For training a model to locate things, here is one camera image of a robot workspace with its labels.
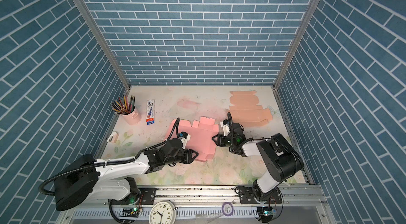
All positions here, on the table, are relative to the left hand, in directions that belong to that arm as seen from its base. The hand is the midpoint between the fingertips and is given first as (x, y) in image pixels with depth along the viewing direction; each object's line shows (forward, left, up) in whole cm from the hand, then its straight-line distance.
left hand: (196, 155), depth 81 cm
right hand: (+12, -9, -3) cm, 16 cm away
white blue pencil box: (+32, +32, -5) cm, 46 cm away
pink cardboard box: (+14, -3, -5) cm, 15 cm away
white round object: (+13, +49, -5) cm, 51 cm away
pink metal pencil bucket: (+23, +38, +1) cm, 44 cm away
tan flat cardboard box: (+33, -33, -7) cm, 47 cm away
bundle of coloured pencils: (+29, +44, +4) cm, 53 cm away
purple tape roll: (-23, -15, -5) cm, 28 cm away
